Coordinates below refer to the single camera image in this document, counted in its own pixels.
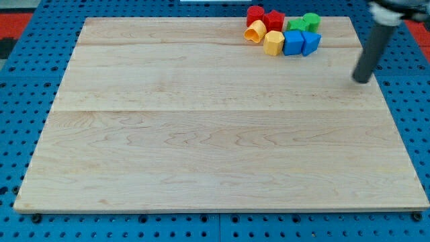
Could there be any yellow heart block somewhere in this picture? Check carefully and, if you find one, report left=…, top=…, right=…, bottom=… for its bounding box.
left=243, top=19, right=267, bottom=43

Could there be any large wooden board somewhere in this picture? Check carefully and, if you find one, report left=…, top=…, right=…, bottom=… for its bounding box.
left=13, top=17, right=429, bottom=214

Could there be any red star block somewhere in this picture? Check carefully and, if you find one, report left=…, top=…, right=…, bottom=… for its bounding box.
left=263, top=10, right=286, bottom=32

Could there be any yellow hexagon block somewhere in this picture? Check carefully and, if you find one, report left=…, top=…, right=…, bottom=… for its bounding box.
left=263, top=30, right=285, bottom=56

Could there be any red cylinder block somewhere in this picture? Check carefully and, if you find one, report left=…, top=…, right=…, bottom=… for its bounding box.
left=246, top=5, right=265, bottom=27

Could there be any green star block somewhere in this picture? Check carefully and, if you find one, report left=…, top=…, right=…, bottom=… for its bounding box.
left=286, top=18, right=309, bottom=32

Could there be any green cylinder block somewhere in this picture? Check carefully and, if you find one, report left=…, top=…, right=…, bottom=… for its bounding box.
left=302, top=13, right=321, bottom=33

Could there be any blue triangle block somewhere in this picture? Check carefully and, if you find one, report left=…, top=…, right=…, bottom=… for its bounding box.
left=302, top=32, right=322, bottom=56

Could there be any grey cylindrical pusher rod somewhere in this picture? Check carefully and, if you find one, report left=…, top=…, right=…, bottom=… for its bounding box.
left=352, top=22, right=396, bottom=84

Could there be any blue cube block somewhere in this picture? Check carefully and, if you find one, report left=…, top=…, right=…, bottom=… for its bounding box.
left=283, top=30, right=304, bottom=56

